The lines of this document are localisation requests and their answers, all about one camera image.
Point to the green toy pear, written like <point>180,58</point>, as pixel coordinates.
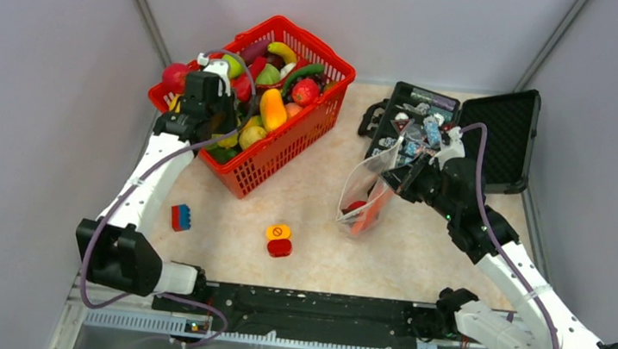
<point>236,65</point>

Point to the red plastic basket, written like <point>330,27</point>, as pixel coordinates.
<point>249,169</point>

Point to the red toy apple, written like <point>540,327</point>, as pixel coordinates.
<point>173,77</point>
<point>353,206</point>

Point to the red blue building block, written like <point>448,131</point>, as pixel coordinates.
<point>180,218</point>

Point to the red toy chili pepper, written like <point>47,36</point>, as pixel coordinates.
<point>242,86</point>

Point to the yellow orange toy mango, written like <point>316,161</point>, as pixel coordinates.
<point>272,110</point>

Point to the clear zip top bag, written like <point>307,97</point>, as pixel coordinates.
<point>365,178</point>

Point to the orange toy carrot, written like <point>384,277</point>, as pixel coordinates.
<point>369,213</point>

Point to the black open case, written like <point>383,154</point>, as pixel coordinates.
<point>511,120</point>

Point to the yellow and red button toy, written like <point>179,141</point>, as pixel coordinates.
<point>278,241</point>

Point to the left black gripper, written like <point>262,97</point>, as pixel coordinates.
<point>229,123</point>

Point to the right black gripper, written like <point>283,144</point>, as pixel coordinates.
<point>404,179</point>

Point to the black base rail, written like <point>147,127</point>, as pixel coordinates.
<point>321,318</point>

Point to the green toy cucumber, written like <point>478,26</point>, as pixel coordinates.
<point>301,72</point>

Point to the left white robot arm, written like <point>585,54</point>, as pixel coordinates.
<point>114,247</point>

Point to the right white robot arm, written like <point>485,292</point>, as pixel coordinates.
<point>494,247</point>

